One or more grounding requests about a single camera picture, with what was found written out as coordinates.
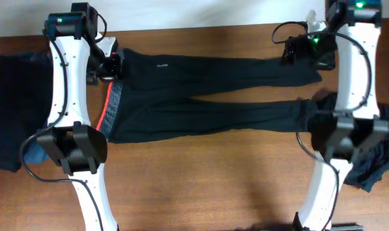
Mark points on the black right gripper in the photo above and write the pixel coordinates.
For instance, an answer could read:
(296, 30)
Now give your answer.
(291, 51)

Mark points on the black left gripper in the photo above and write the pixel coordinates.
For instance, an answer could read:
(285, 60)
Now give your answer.
(112, 67)

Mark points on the black leggings red waistband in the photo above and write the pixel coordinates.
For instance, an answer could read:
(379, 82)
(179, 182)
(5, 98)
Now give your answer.
(161, 97)

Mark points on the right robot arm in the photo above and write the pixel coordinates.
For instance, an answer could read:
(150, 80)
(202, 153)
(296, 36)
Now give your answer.
(352, 28)

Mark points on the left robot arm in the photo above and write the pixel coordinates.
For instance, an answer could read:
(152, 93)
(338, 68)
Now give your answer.
(81, 56)

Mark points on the folded black garment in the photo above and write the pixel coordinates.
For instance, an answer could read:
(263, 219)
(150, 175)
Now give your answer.
(26, 88)

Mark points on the folded blue jeans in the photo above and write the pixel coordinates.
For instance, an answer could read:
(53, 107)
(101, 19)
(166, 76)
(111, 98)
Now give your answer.
(35, 154)

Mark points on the crumpled black garment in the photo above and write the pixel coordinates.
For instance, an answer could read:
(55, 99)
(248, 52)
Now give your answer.
(370, 167)

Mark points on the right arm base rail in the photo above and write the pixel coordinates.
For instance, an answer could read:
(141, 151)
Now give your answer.
(347, 227)

